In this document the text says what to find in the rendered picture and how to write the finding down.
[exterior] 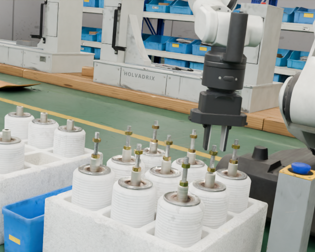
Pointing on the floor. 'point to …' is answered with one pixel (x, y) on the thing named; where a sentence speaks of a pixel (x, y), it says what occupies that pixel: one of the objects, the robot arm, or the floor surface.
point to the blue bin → (26, 223)
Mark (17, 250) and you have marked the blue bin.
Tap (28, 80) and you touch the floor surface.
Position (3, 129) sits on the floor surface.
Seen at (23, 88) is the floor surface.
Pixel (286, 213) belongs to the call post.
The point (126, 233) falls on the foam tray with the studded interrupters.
